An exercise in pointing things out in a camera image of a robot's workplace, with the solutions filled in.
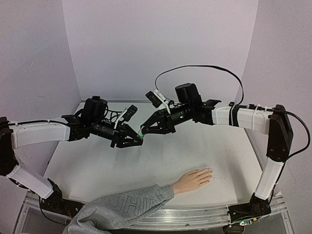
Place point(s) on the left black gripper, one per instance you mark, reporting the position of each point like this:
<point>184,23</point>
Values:
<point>125,129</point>

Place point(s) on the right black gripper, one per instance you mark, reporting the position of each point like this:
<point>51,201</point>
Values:
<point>167,120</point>

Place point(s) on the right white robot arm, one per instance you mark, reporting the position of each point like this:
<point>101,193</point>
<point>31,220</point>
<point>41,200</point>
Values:
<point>274,123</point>

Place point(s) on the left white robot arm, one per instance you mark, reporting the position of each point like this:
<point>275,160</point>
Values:
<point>16,135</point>

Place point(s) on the person's bare hand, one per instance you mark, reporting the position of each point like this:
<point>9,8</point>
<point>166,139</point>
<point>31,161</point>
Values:
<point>192,180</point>

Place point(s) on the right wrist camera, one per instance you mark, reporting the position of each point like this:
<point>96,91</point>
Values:
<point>159,101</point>

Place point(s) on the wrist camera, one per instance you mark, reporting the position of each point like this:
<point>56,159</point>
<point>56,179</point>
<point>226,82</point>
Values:
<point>126,115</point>
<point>159,101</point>

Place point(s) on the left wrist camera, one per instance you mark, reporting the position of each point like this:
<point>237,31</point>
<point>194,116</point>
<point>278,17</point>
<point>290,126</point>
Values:
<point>126,115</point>

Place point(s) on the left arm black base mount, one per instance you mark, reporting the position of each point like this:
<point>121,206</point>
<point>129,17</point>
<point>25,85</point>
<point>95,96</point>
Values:
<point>57,204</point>

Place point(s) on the aluminium front rail base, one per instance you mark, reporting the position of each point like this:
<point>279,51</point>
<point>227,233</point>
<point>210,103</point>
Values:
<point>33,219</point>

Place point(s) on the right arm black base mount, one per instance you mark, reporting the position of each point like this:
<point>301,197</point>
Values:
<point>255,208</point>

